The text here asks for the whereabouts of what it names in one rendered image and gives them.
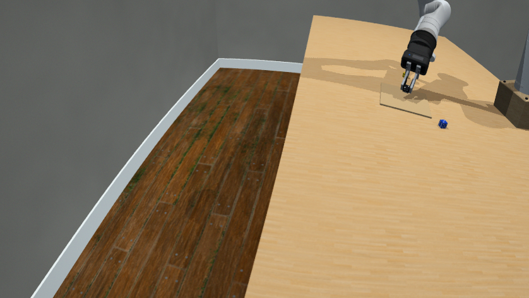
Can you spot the blue die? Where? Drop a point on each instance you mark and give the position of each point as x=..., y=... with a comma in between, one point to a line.
x=442, y=123

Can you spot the beige square mat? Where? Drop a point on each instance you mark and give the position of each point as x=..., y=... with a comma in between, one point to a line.
x=414, y=102

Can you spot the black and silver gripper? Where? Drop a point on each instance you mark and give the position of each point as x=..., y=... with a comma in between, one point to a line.
x=419, y=52

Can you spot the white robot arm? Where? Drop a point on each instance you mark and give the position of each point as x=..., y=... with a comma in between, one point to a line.
x=438, y=13

